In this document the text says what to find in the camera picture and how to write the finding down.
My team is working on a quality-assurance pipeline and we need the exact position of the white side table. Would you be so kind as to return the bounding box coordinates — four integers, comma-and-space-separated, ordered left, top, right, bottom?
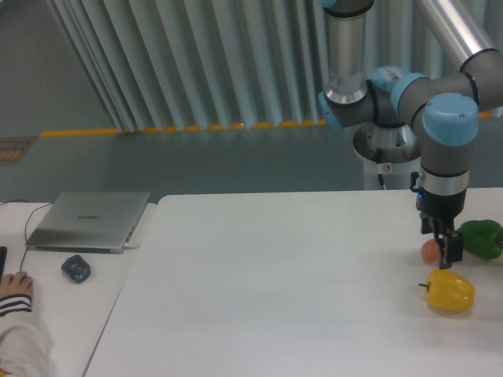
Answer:
1, 203, 156, 376

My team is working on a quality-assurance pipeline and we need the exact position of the white striped sleeve forearm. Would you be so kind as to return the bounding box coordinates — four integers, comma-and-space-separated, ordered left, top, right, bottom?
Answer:
1, 294, 50, 376

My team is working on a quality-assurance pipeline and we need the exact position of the black keyboard edge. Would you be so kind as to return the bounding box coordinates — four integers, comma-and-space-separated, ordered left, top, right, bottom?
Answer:
0, 246, 8, 279

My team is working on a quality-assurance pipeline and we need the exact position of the green bell pepper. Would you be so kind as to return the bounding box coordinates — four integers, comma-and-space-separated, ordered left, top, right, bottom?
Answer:
458, 219, 502, 260

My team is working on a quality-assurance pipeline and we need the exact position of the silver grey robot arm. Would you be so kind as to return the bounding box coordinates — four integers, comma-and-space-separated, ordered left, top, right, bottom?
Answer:
318, 1, 502, 269

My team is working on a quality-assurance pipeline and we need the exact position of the orange peach fruit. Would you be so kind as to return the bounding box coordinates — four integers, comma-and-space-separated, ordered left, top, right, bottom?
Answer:
420, 239, 440, 264

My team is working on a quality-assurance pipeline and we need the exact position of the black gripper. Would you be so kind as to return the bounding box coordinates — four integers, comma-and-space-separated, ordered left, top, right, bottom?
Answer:
416, 188, 467, 269

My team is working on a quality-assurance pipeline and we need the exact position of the white pleated curtain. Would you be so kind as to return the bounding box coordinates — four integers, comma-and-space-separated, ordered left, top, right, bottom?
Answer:
46, 0, 461, 134

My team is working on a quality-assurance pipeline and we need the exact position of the silver closed laptop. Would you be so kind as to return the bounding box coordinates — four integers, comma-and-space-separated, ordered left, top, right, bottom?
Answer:
26, 192, 149, 254

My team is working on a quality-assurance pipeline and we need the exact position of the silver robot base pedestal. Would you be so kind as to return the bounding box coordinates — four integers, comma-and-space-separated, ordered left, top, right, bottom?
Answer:
353, 122, 420, 190

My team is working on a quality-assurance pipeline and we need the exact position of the black mouse cable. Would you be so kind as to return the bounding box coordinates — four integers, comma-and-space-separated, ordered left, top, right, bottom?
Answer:
0, 200, 54, 276

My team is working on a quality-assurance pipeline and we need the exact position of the yellow bell pepper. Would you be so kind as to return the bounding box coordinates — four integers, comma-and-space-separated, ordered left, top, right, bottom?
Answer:
418, 269, 475, 313

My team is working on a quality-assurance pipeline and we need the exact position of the person's hand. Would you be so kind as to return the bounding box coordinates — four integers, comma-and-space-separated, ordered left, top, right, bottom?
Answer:
0, 271, 34, 299

